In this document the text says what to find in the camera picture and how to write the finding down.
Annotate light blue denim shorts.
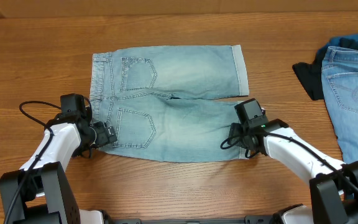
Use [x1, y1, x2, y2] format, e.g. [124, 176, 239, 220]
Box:
[89, 45, 249, 162]

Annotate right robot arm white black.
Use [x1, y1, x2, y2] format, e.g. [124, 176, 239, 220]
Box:
[221, 98, 358, 224]

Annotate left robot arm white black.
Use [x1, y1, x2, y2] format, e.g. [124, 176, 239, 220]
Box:
[0, 93, 117, 224]

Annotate black garment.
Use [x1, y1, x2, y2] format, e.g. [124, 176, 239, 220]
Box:
[292, 61, 324, 101]

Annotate blue jeans with pocket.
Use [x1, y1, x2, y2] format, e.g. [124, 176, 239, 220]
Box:
[321, 46, 358, 164]

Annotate dark blue garment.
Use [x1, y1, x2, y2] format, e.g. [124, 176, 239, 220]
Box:
[313, 34, 358, 63]

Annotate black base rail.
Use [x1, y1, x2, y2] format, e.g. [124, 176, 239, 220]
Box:
[68, 215, 275, 224]

